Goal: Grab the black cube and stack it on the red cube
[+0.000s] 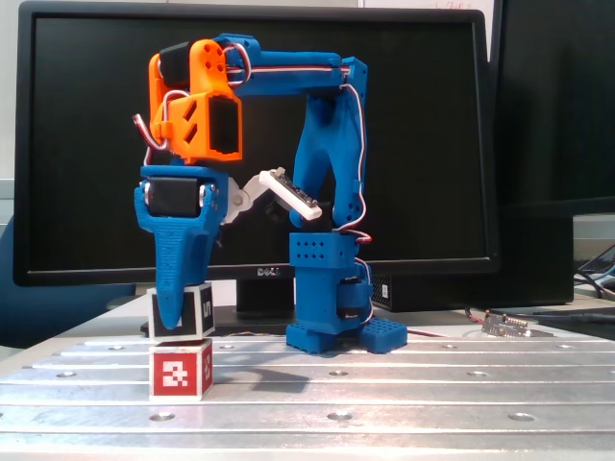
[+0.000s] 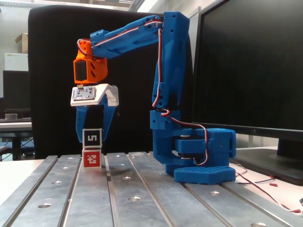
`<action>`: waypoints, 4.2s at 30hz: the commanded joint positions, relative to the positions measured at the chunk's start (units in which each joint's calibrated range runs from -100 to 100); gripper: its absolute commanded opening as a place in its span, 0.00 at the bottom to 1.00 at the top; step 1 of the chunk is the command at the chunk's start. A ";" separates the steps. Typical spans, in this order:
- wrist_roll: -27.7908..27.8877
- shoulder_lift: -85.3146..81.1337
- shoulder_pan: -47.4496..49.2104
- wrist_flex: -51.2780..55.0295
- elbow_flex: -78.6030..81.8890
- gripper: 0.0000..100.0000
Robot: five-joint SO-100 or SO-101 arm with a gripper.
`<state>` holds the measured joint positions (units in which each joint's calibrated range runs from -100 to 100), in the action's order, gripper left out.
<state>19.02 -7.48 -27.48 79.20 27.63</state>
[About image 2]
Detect cardboard box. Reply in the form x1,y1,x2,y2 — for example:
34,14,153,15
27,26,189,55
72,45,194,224
14,32,29,54

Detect red cube with white pattern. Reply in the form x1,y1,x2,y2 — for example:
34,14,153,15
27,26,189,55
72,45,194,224
82,147,102,170

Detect black cube with number five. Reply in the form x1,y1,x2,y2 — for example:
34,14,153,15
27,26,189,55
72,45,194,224
82,128,103,148

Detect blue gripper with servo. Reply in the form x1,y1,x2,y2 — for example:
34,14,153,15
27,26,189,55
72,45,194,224
75,105,117,143

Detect white camera mount with board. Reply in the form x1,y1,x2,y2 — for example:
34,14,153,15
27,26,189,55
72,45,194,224
70,83,119,107

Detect white background desk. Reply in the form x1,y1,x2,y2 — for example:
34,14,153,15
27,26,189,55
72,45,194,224
0,122,34,157

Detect black background monitor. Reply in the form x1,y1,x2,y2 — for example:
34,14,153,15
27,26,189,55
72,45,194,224
2,70,31,112

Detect dark keyboard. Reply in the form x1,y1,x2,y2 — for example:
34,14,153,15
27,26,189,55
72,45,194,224
0,117,33,123

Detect black Dell monitor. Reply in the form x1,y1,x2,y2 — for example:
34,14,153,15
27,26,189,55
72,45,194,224
191,0,303,186

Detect aluminium slotted base plate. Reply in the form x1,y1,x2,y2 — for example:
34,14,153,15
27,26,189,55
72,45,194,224
0,151,303,227

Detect red and white wires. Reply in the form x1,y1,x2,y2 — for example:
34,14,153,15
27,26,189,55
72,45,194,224
231,163,303,213

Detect ceiling light fixture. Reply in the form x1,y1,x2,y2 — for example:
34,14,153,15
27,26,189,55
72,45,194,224
129,0,145,12

